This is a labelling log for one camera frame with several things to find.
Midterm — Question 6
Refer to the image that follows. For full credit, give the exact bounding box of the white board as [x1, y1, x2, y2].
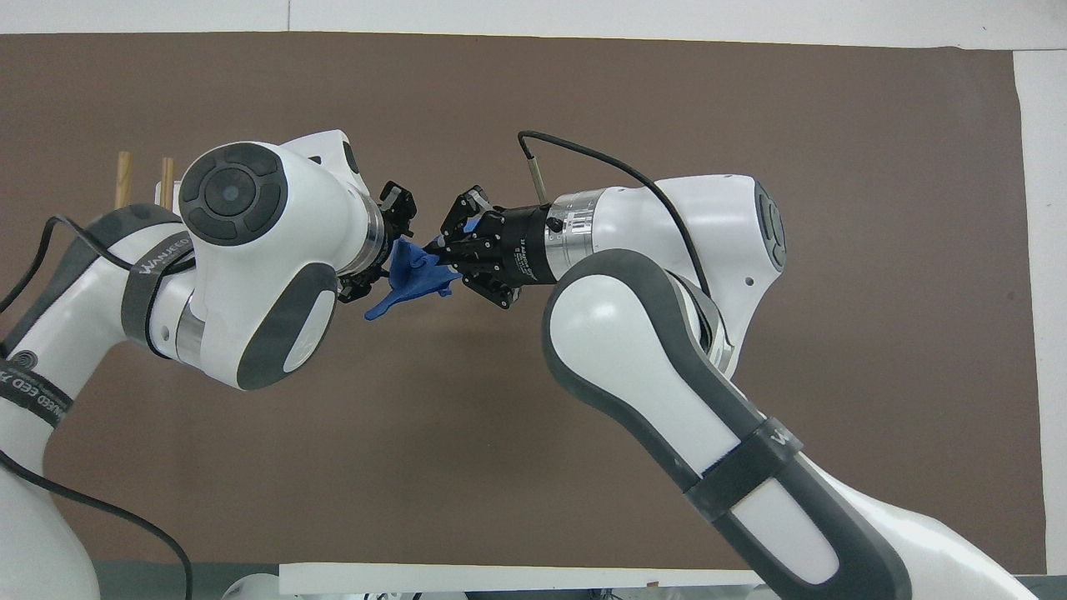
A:
[278, 563, 755, 596]

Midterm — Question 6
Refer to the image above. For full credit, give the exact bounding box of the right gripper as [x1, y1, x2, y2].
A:
[428, 185, 554, 311]

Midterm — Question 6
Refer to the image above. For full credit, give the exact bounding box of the blue towel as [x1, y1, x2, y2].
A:
[363, 237, 456, 323]

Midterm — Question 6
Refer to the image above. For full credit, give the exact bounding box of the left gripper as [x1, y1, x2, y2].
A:
[337, 181, 418, 305]

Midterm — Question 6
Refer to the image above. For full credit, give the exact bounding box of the black cable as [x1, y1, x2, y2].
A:
[0, 215, 201, 316]
[0, 450, 194, 600]
[517, 131, 738, 368]

